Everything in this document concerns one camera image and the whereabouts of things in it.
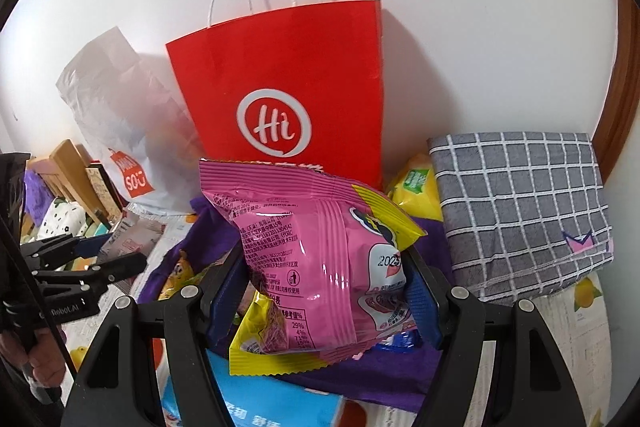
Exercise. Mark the yellow snack packet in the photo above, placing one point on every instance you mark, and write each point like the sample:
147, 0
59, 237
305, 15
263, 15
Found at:
175, 277

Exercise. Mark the purple plush toy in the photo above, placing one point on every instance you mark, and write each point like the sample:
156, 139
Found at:
34, 202

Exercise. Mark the white plastic bag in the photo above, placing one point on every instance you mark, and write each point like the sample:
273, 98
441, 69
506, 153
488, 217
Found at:
125, 117

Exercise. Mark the yellow green snack bag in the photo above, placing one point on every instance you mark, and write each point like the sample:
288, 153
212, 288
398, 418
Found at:
415, 192

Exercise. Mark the patterned gift box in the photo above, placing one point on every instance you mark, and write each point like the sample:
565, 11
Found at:
102, 192

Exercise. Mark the white spotted plush toy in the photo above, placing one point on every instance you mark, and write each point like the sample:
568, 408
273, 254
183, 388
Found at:
62, 219

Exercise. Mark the brown wooden door frame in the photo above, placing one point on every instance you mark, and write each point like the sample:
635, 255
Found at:
620, 107

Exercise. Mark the blue tissue pack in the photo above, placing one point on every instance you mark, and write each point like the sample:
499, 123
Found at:
260, 402

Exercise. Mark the red paper bag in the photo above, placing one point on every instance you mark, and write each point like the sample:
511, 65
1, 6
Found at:
280, 67

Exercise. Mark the person's left hand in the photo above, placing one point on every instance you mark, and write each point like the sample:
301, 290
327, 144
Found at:
45, 362

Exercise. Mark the purple towel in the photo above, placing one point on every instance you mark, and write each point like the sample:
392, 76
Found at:
400, 377

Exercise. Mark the fruit print tablecloth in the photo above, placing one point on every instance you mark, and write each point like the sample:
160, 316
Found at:
565, 357

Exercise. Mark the grey snack packet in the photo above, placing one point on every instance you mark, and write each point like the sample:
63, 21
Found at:
135, 237

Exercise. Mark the wooden headboard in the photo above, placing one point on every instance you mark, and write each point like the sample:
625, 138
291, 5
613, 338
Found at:
70, 167

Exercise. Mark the grey checked folded cloth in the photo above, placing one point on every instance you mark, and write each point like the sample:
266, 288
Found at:
515, 207

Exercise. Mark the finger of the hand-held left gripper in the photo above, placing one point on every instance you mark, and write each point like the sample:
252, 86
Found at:
110, 269
55, 247

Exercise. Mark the pink yellow-edged snack packet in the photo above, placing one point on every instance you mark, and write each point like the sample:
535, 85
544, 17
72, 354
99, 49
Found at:
310, 247

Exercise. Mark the blue snack packet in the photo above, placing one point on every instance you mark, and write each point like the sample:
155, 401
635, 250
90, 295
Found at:
400, 341

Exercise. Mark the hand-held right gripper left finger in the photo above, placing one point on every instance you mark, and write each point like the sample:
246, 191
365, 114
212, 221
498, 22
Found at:
225, 307

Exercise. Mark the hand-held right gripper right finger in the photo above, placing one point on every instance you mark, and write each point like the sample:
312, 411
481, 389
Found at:
425, 307

